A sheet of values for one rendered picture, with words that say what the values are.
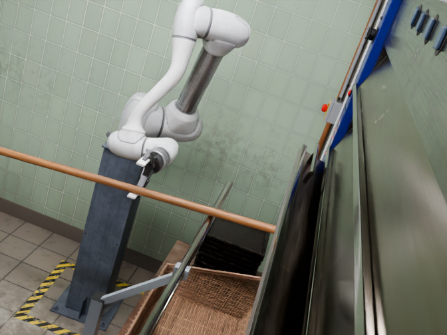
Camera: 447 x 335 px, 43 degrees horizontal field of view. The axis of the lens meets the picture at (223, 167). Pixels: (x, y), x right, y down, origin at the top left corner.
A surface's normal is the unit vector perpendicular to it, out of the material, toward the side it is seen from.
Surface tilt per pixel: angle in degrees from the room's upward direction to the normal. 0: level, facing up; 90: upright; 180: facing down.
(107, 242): 90
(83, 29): 90
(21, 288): 0
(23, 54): 90
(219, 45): 120
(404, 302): 70
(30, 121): 90
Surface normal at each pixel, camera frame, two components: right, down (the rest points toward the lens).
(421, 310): -0.77, -0.63
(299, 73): -0.21, 0.33
